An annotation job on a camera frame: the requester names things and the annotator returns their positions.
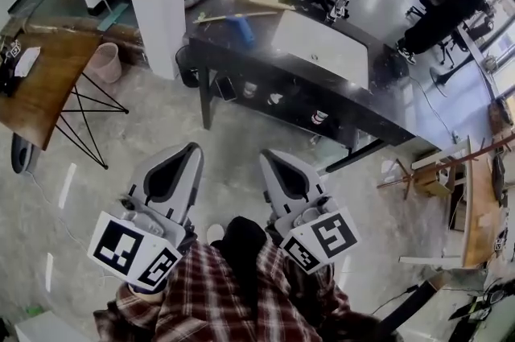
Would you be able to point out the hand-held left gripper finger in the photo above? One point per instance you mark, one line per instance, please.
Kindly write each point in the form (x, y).
(141, 181)
(194, 179)

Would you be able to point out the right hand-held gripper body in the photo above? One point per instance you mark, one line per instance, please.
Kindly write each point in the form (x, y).
(322, 236)

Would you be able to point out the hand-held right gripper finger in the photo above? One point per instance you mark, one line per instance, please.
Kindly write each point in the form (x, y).
(310, 177)
(271, 187)

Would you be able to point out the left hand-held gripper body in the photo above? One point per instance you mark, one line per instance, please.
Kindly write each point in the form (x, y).
(120, 248)

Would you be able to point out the person's left forearm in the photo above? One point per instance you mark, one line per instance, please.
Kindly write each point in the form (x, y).
(177, 304)

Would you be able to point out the person's right forearm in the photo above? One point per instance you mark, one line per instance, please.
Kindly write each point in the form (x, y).
(301, 292)

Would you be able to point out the person's white shoe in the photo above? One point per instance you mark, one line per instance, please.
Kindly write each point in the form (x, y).
(214, 232)

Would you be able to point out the red striped paper cup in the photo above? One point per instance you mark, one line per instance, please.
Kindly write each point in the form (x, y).
(320, 118)

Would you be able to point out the person's black trouser leg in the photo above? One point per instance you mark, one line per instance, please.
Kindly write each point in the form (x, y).
(243, 252)

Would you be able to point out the black table with shelf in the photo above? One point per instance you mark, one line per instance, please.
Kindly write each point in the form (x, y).
(205, 99)

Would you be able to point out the white paper cup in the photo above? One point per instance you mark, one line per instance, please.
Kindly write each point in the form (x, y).
(275, 100)
(250, 90)

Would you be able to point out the smartphone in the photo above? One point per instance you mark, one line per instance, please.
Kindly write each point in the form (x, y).
(226, 89)

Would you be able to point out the black mesh wastebasket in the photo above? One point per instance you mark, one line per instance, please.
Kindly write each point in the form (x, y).
(187, 68)

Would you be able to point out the white box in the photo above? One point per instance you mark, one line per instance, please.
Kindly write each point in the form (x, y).
(44, 328)

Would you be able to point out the white board strip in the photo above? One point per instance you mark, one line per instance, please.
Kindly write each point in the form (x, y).
(430, 260)

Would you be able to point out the grey round appliance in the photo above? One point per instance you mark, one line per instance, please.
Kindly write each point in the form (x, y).
(22, 155)

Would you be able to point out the pink wastebasket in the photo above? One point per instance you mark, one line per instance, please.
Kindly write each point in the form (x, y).
(105, 64)

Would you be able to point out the open cardboard box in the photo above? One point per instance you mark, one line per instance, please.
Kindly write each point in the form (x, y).
(432, 181)

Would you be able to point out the white sink basin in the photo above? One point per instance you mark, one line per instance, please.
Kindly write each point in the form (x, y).
(322, 46)

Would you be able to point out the wooden coat rack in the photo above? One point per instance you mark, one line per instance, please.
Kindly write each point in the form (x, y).
(442, 166)

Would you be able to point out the long wooden desk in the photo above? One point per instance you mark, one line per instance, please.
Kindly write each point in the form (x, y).
(480, 211)

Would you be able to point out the white paper sheet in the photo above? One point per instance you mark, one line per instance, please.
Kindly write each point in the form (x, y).
(27, 60)

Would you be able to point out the teal floor mop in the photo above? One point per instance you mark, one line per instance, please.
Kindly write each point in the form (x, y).
(112, 17)

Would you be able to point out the black tagged device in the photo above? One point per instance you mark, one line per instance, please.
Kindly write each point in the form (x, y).
(7, 71)

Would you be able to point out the long white table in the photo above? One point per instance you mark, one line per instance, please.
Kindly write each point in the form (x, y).
(476, 54)

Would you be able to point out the white pedestal base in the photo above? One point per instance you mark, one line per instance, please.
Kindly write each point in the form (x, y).
(439, 81)

